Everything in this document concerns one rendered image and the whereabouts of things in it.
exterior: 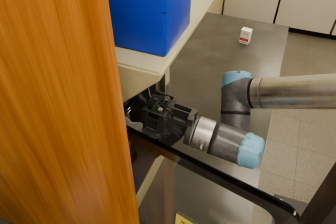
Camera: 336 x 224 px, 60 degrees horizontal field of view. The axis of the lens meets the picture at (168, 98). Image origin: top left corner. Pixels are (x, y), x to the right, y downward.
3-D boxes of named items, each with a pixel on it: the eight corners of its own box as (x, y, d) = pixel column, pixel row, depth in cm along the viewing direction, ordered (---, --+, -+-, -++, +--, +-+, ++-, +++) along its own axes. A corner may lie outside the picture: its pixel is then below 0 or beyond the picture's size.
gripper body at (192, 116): (153, 88, 69) (202, 104, 66) (152, 113, 74) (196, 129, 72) (139, 109, 63) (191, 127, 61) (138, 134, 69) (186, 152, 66)
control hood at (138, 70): (92, 109, 45) (79, 55, 38) (170, 19, 67) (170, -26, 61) (161, 130, 42) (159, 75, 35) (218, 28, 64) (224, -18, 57)
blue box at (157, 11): (98, 43, 40) (86, -24, 34) (132, 13, 47) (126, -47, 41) (165, 58, 38) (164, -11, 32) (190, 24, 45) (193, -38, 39)
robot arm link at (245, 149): (252, 169, 68) (256, 174, 59) (207, 152, 70) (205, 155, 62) (263, 137, 68) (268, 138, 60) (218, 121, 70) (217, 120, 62)
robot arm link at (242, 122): (249, 116, 80) (252, 114, 69) (248, 157, 79) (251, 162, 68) (220, 114, 81) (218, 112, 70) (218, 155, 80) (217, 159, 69)
